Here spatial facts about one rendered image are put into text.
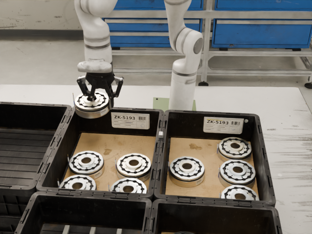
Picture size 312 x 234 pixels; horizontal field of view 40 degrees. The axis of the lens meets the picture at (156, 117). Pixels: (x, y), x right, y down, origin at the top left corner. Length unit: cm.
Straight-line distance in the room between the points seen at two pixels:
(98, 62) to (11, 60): 283
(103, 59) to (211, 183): 47
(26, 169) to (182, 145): 49
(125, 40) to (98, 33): 208
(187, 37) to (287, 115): 58
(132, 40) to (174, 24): 174
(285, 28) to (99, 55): 227
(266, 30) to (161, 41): 77
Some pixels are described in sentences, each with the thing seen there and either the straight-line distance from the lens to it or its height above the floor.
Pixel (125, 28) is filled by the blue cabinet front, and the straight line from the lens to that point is 318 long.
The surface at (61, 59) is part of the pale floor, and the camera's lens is 385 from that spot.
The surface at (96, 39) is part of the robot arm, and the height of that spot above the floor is 122.
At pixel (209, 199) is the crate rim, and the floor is 93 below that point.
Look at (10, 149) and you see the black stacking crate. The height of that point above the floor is 83.
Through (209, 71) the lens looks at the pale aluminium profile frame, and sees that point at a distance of 331.
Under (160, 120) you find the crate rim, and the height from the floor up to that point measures 93.
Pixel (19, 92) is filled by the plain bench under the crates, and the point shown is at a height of 70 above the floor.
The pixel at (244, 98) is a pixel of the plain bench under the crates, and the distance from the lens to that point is 191.
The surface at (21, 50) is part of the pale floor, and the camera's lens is 411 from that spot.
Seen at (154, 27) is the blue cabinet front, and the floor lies 48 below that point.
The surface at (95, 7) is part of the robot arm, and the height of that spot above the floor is 131.
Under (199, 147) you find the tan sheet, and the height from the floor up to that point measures 83.
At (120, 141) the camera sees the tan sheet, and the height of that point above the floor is 83.
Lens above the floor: 169
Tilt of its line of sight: 34 degrees down
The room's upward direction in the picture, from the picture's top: straight up
